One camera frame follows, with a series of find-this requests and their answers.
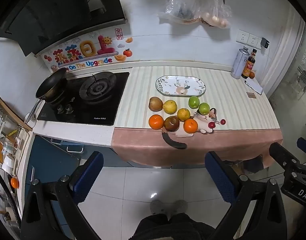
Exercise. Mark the white bowl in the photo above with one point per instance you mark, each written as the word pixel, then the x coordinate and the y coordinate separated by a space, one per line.
pixel 8 163

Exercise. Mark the blue kitchen cabinet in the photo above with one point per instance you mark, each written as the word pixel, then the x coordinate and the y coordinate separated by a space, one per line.
pixel 50 155

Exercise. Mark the small orange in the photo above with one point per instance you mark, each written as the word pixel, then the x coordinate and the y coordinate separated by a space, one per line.
pixel 251 75

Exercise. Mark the glass sliding door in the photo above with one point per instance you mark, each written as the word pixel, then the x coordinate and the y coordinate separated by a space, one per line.
pixel 293 85

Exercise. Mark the wooden cutting board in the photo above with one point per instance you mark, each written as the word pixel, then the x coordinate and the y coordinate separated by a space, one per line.
pixel 12 115

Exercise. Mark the dark soy sauce bottle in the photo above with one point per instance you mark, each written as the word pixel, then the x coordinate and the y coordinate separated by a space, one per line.
pixel 248 67

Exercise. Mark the oval patterned plate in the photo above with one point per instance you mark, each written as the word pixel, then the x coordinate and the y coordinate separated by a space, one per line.
pixel 168 86

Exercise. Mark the black gas stove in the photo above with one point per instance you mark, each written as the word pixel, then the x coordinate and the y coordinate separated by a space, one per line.
pixel 100 105

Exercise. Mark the black range hood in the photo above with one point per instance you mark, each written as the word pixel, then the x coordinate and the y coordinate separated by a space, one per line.
pixel 55 12

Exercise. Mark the clear plastic bag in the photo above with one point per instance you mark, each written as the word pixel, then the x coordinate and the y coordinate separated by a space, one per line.
pixel 180 2

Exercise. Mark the black frying pan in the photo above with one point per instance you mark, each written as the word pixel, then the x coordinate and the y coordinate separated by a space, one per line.
pixel 51 85

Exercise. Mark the grey fuzzy slipper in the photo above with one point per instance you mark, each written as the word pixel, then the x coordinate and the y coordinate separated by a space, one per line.
pixel 156 206
pixel 180 206

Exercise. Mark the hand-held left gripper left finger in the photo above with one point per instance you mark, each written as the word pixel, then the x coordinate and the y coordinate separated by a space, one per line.
pixel 89 177

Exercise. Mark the striped cat-print tablecloth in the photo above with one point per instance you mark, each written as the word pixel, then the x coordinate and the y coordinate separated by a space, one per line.
pixel 233 112

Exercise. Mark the colourful wall sticker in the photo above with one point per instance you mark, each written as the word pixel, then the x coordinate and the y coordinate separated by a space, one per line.
pixel 87 52

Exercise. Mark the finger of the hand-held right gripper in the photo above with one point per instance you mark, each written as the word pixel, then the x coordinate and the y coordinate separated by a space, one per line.
pixel 305 144
pixel 282 155

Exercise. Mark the black plug-in charger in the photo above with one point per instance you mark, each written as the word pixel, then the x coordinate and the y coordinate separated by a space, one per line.
pixel 265 43

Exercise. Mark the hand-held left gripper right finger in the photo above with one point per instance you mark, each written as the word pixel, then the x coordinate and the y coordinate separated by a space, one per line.
pixel 219 177

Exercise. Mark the yellow-green citrus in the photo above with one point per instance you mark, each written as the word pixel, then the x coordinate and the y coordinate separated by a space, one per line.
pixel 184 114

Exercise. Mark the dark red-brown apple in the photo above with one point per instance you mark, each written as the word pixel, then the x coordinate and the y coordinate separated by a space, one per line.
pixel 171 123

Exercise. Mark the metal dish rack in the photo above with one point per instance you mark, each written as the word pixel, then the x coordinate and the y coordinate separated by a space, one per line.
pixel 2 140

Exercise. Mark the silver metal can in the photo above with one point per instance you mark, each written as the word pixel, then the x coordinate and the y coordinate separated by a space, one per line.
pixel 238 65

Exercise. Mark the green apple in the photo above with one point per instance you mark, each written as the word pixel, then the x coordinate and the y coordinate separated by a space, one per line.
pixel 204 108
pixel 193 102

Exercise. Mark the brown pear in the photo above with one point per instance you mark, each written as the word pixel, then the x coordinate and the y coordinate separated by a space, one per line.
pixel 155 104

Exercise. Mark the white wall socket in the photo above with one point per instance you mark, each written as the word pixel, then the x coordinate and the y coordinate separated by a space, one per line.
pixel 242 36
pixel 253 39

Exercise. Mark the yellow pear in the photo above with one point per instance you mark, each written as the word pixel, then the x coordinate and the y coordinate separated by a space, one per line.
pixel 170 107

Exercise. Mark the plastic bag of eggs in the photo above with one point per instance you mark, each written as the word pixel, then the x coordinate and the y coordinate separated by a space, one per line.
pixel 215 16

